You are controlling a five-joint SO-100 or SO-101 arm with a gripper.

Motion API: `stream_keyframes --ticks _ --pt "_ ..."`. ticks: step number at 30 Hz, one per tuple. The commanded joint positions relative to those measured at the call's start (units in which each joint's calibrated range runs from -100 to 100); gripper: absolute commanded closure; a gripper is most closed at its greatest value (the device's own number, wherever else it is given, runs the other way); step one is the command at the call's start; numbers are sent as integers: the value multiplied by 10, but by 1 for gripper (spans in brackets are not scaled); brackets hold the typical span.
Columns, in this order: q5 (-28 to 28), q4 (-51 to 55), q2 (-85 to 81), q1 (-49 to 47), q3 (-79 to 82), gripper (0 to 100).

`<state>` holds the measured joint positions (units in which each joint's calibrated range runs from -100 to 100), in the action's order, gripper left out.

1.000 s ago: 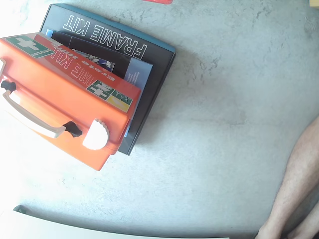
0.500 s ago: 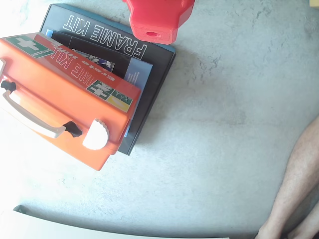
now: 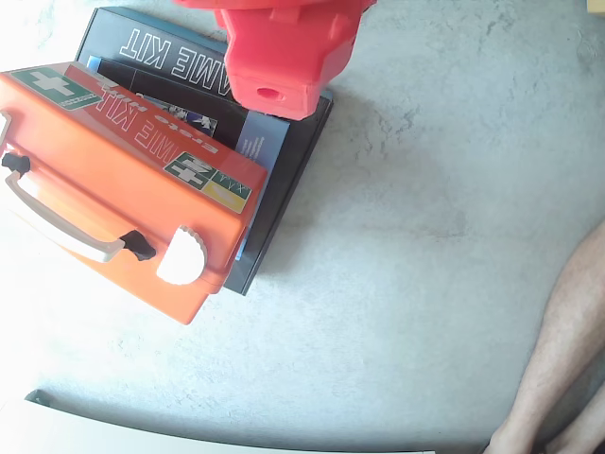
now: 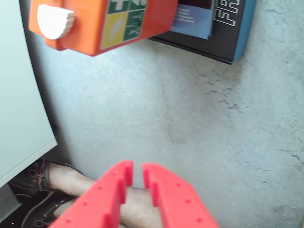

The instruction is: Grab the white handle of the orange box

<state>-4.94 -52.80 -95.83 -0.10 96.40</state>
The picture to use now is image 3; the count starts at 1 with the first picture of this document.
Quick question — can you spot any white board edge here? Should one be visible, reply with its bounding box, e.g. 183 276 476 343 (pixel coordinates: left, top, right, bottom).
0 389 437 454

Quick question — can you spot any dark booklet with blue panel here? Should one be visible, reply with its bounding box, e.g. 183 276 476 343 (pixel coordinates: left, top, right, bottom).
86 56 292 262

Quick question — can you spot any bare person leg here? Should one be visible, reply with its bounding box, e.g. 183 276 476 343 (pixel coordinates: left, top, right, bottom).
546 385 605 454
481 220 605 454

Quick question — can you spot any orange first aid box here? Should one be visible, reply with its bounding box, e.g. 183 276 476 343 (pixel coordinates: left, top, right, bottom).
0 61 269 326

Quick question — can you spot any white round box knob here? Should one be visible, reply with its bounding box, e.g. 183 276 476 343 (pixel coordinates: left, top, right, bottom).
155 225 209 287

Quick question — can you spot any black frame kit box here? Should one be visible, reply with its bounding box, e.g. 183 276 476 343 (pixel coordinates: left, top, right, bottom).
75 5 336 297

